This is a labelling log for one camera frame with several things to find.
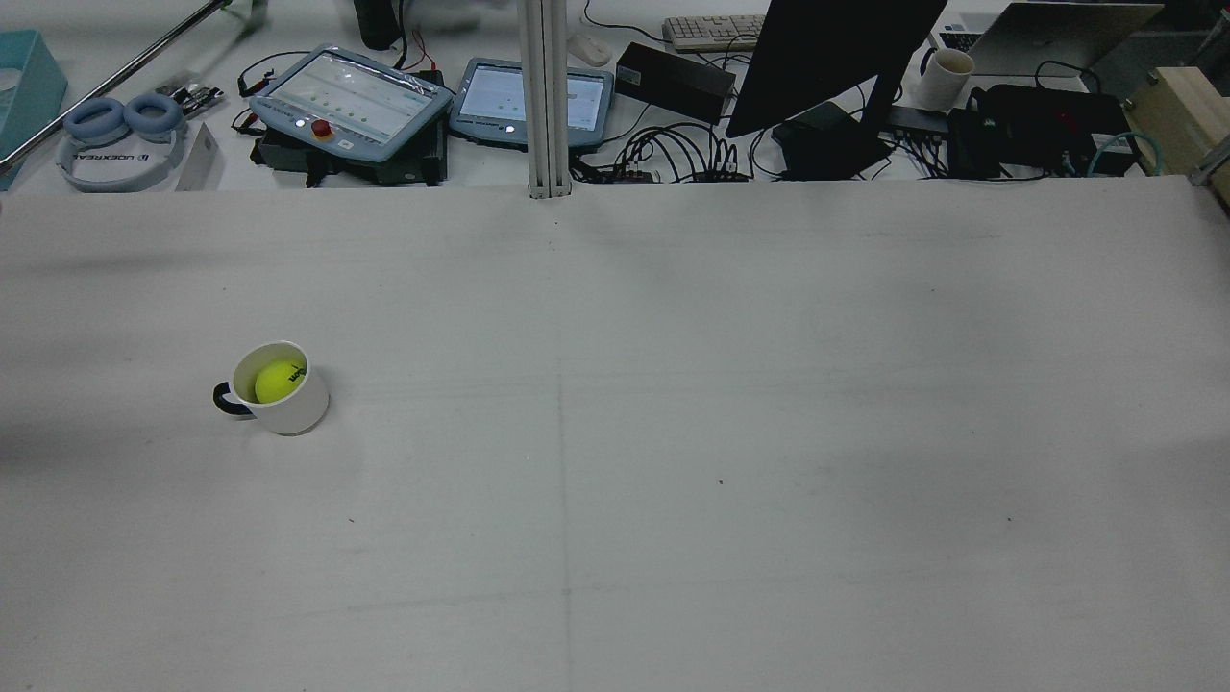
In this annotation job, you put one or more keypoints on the yellow tennis ball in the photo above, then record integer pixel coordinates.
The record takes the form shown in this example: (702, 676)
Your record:
(277, 383)

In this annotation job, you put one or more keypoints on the grey blue teach pendant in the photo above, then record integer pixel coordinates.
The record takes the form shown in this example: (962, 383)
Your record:
(591, 101)

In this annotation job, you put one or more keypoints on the flat black box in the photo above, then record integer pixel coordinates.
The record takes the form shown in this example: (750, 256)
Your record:
(673, 82)

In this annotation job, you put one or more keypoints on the black pendant stand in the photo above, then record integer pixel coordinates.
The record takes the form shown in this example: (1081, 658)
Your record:
(404, 171)

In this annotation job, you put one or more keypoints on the white computer mouse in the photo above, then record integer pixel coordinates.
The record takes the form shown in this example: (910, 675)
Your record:
(588, 48)

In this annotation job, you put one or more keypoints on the white keyboard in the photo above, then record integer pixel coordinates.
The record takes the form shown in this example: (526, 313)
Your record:
(711, 32)

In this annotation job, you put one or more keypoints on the black monitor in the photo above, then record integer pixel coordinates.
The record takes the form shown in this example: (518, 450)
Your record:
(826, 48)

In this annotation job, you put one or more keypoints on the teach pendant with red button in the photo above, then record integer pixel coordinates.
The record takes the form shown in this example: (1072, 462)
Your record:
(346, 96)

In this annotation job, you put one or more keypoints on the black cylindrical object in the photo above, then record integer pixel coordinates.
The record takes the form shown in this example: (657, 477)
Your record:
(375, 24)

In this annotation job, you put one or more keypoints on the white coffee mug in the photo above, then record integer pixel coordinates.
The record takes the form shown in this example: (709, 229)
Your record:
(942, 86)

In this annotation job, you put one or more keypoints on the white card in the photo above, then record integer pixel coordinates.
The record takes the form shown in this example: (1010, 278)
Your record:
(200, 159)

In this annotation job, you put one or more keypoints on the black electronics box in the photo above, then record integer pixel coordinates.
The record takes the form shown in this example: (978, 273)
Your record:
(1038, 125)

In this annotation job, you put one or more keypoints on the small black connector parts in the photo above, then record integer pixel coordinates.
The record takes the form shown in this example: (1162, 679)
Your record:
(192, 96)

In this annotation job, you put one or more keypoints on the silver laptop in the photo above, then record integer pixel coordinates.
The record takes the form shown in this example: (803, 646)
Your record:
(1047, 38)

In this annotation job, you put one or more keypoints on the long metal rod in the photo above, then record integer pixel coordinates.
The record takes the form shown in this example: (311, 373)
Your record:
(125, 74)

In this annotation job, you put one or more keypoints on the blue grey headset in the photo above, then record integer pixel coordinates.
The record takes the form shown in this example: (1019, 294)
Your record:
(96, 120)

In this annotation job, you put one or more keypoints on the wooden box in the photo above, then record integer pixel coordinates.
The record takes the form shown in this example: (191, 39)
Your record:
(1172, 115)

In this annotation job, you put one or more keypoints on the teal plastic box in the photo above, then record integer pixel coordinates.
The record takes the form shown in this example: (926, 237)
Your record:
(29, 86)

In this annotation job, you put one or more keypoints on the aluminium profile post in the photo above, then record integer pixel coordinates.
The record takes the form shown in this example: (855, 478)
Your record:
(545, 96)

